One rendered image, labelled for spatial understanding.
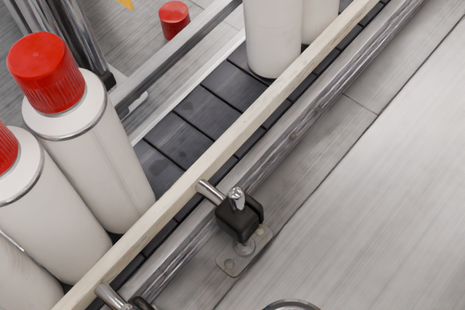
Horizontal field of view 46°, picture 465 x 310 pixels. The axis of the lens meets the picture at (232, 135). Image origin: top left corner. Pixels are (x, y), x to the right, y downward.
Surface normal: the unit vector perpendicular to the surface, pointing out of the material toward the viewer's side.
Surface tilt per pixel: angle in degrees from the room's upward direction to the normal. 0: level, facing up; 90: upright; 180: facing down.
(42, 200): 90
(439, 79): 0
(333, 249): 0
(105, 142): 90
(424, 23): 0
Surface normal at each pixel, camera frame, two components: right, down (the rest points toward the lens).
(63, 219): 0.86, 0.40
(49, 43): -0.10, -0.48
